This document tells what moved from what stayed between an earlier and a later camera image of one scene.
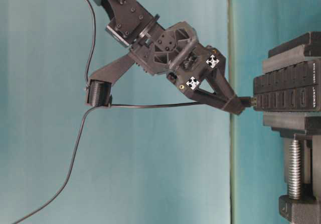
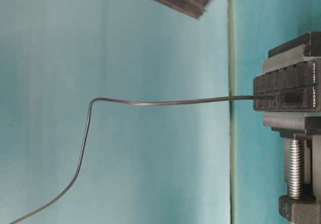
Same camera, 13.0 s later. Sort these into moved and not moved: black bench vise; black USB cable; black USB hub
Moved: black USB cable
Not moved: black bench vise; black USB hub
